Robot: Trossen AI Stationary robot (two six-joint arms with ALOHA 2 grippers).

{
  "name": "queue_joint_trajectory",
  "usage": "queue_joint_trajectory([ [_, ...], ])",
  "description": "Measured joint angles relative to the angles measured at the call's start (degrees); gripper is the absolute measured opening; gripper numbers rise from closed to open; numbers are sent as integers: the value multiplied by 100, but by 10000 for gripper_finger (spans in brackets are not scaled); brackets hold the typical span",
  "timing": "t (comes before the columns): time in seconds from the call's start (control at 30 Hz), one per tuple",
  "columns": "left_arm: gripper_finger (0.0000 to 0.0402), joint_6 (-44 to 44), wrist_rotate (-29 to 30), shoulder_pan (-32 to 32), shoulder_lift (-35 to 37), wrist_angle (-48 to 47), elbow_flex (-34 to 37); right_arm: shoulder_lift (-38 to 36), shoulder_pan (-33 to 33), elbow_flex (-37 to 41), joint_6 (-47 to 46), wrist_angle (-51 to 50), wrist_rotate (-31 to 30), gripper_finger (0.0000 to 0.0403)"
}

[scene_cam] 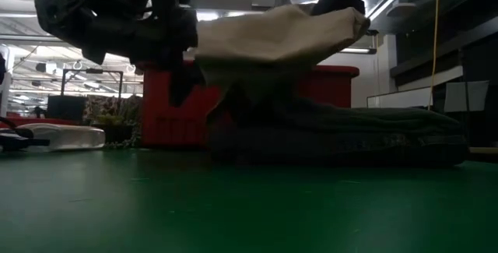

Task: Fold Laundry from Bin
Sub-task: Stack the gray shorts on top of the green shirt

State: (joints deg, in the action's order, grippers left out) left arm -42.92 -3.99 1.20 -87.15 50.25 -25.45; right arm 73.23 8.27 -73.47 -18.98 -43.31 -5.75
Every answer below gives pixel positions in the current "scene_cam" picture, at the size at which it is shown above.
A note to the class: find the green table mat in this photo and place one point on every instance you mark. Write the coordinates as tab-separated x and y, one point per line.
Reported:
233	206

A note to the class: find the red plastic laundry bin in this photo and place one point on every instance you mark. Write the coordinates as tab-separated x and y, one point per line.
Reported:
171	120

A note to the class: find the black metal rack frame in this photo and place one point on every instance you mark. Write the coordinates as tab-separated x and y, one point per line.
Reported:
93	74

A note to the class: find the red low counter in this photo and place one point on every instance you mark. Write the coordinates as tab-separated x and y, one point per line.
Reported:
39	121

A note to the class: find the white box with orange label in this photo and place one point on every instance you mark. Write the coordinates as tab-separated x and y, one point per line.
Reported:
66	136

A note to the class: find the dark green shirt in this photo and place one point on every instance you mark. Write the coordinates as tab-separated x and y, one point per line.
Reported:
350	118

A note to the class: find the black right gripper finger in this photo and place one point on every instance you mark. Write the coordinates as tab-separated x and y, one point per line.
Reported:
352	0
325	2

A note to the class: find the long strip ceiling light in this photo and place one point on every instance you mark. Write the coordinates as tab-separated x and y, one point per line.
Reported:
358	50

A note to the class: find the beige garment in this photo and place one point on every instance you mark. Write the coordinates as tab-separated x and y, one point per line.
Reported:
272	39

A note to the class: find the small potted succulent plant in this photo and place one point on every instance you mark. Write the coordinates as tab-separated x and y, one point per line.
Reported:
116	122

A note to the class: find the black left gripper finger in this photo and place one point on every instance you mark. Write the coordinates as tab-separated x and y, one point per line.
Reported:
186	35
184	85

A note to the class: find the white paper sheet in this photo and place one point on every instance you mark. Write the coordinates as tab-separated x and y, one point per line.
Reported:
467	96

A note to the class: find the black monitor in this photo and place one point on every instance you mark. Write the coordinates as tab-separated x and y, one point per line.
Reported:
66	108

